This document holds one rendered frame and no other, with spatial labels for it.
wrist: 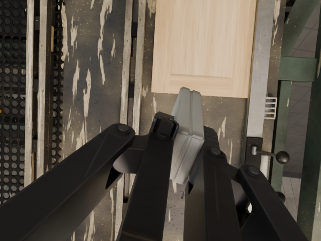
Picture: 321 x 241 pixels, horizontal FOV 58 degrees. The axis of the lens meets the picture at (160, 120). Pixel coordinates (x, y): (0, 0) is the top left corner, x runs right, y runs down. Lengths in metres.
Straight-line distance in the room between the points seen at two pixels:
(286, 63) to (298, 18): 0.32
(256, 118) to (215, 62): 0.22
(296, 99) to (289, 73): 2.08
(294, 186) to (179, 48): 3.95
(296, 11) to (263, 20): 0.35
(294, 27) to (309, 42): 1.24
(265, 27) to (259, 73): 0.14
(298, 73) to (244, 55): 0.21
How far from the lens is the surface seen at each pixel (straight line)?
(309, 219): 1.14
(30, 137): 0.97
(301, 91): 3.07
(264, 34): 0.98
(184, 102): 0.18
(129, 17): 0.91
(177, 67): 0.94
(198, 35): 0.96
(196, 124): 0.15
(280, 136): 1.10
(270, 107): 0.99
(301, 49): 2.63
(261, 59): 0.97
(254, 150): 0.96
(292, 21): 1.35
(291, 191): 4.64
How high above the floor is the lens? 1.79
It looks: 33 degrees down
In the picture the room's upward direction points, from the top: 177 degrees counter-clockwise
